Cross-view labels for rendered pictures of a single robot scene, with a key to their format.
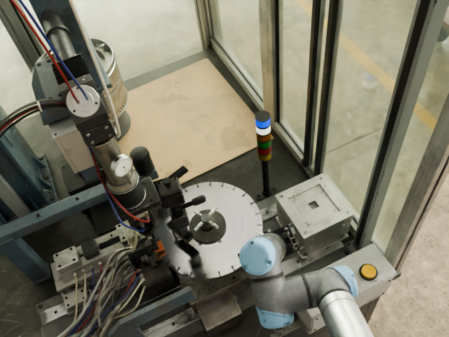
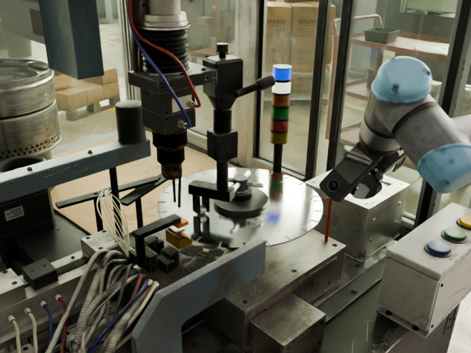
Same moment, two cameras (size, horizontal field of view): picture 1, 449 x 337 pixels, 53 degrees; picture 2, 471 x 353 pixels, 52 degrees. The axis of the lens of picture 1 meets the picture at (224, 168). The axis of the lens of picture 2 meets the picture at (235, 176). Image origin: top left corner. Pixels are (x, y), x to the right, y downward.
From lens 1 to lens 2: 86 cm
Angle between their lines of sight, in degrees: 34
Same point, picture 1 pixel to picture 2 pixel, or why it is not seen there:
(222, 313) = (297, 321)
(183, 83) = not seen: hidden behind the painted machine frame
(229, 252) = (287, 218)
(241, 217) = (282, 189)
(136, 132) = (69, 187)
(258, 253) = (409, 65)
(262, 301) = (437, 134)
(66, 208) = (12, 178)
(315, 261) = (378, 263)
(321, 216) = not seen: hidden behind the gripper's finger
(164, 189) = (219, 59)
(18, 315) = not seen: outside the picture
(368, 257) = (457, 213)
